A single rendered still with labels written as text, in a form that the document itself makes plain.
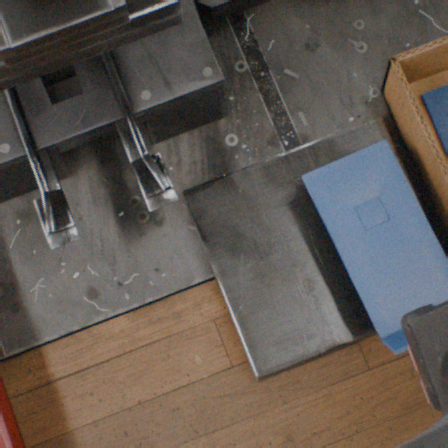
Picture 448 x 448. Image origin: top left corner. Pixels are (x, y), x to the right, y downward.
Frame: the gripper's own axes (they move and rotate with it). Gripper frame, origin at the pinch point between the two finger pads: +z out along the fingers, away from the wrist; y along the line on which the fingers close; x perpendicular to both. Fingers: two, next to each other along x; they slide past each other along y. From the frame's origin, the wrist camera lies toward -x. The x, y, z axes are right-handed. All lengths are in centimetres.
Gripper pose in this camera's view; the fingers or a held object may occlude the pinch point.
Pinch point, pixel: (431, 329)
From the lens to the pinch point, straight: 87.3
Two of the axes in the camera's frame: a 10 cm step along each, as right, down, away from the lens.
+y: -3.6, -8.9, -2.6
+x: -9.1, 4.0, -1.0
